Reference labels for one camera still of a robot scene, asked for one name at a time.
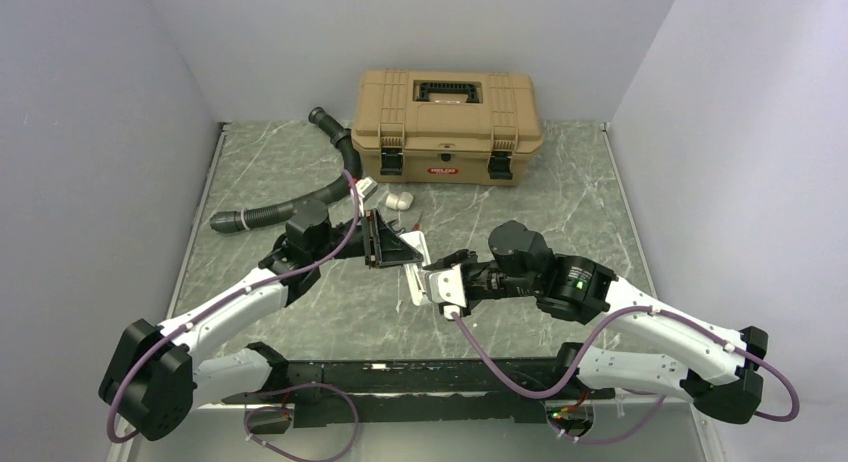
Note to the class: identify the white pipe elbow fitting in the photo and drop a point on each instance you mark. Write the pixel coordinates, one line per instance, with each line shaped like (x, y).
(399, 201)

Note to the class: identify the blue red screwdriver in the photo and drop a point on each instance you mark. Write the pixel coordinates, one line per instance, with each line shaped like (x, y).
(418, 220)

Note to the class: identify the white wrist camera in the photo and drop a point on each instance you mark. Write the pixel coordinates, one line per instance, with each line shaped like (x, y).
(366, 187)
(445, 289)

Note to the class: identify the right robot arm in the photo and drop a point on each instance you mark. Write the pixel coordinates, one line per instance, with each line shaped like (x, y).
(714, 368)

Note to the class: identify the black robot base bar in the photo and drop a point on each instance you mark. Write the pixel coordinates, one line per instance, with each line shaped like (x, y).
(321, 393)

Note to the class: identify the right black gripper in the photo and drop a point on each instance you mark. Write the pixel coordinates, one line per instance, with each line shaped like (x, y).
(471, 257)

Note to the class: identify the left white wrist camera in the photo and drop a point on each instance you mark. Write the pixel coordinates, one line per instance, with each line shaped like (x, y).
(366, 187)

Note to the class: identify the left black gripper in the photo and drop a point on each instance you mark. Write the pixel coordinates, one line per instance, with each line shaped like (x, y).
(386, 248)

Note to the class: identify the white AC remote control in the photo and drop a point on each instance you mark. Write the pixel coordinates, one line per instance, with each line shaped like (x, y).
(414, 271)

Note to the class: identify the tan plastic toolbox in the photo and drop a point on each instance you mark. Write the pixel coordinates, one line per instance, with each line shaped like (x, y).
(446, 127)

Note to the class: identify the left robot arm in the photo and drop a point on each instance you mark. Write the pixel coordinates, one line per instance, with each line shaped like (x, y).
(160, 372)

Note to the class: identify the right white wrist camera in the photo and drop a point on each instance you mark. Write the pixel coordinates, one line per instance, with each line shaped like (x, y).
(445, 289)

